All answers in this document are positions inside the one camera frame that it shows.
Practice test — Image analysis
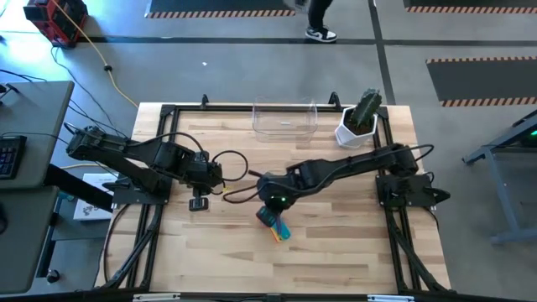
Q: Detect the white printed booklet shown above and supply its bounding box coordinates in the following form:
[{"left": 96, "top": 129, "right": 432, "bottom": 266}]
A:
[{"left": 73, "top": 172, "right": 119, "bottom": 222}]

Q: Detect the black hazard-striped floor mat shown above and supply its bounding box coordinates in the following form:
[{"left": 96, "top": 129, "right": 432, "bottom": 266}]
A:
[
  {"left": 402, "top": 0, "right": 537, "bottom": 13},
  {"left": 144, "top": 0, "right": 297, "bottom": 19},
  {"left": 425, "top": 55, "right": 537, "bottom": 108}
]

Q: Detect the black device green light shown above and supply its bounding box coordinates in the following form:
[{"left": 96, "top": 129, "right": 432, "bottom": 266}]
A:
[{"left": 519, "top": 121, "right": 537, "bottom": 148}]

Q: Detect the yellow extension cable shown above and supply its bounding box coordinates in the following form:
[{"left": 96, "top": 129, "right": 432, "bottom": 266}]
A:
[{"left": 50, "top": 0, "right": 139, "bottom": 109}]

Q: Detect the grey desk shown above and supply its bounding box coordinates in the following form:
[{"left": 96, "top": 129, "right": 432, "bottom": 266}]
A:
[
  {"left": 0, "top": 185, "right": 60, "bottom": 294},
  {"left": 0, "top": 81, "right": 76, "bottom": 192}
]

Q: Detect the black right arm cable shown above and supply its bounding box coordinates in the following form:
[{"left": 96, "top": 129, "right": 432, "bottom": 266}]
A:
[{"left": 222, "top": 143, "right": 435, "bottom": 206}]

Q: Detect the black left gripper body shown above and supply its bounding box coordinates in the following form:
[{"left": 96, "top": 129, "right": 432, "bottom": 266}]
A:
[{"left": 184, "top": 151, "right": 224, "bottom": 192}]

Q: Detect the silver table clamp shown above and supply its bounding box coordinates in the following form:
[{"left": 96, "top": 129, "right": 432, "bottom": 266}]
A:
[
  {"left": 367, "top": 294, "right": 416, "bottom": 302},
  {"left": 133, "top": 293, "right": 181, "bottom": 302}
]

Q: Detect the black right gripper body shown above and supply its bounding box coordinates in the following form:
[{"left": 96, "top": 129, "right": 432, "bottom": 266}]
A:
[{"left": 256, "top": 171, "right": 297, "bottom": 211}]

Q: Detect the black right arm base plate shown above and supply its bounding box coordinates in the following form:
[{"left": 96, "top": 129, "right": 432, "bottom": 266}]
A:
[{"left": 375, "top": 172, "right": 452, "bottom": 210}]

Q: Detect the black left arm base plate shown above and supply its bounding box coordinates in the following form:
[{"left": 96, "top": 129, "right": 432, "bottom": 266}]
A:
[{"left": 102, "top": 171, "right": 174, "bottom": 206}]

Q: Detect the black floor cable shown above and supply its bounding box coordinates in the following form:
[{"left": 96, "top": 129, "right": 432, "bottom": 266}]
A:
[
  {"left": 0, "top": 68, "right": 48, "bottom": 84},
  {"left": 49, "top": 44, "right": 115, "bottom": 127}
]

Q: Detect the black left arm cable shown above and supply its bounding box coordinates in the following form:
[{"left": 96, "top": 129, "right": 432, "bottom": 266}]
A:
[{"left": 138, "top": 132, "right": 249, "bottom": 196}]

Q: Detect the blue metal table frame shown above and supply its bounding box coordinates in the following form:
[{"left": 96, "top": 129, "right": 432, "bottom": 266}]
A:
[{"left": 462, "top": 109, "right": 537, "bottom": 246}]

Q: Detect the clear plastic basket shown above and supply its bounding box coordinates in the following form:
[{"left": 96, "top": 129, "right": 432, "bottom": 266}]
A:
[{"left": 251, "top": 98, "right": 319, "bottom": 143}]

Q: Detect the person's shoe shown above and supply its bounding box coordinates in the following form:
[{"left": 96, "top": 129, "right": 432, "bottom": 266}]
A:
[{"left": 305, "top": 25, "right": 339, "bottom": 44}]

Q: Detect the black keyboard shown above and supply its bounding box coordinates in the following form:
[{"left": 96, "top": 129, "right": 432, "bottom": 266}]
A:
[{"left": 0, "top": 134, "right": 28, "bottom": 181}]

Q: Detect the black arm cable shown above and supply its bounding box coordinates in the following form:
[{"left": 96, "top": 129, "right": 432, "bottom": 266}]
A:
[
  {"left": 138, "top": 132, "right": 249, "bottom": 196},
  {"left": 222, "top": 143, "right": 435, "bottom": 206}
]

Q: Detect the black aluminium table frame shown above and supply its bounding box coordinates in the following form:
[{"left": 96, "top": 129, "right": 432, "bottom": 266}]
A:
[{"left": 95, "top": 102, "right": 452, "bottom": 294}]

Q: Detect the person's leg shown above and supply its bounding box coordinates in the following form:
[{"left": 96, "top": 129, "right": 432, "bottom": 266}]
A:
[{"left": 307, "top": 0, "right": 336, "bottom": 29}]

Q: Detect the red black power station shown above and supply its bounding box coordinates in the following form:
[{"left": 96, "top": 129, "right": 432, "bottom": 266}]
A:
[{"left": 23, "top": 0, "right": 89, "bottom": 48}]

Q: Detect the green cactus plant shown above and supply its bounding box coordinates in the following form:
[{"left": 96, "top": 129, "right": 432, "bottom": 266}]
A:
[{"left": 348, "top": 87, "right": 383, "bottom": 131}]

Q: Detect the white faceted planter pot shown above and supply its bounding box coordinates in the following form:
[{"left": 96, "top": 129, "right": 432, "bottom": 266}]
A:
[{"left": 334, "top": 106, "right": 378, "bottom": 150}]

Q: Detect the teal measuring cup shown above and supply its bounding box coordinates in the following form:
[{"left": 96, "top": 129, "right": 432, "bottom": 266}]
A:
[{"left": 258, "top": 206, "right": 292, "bottom": 241}]

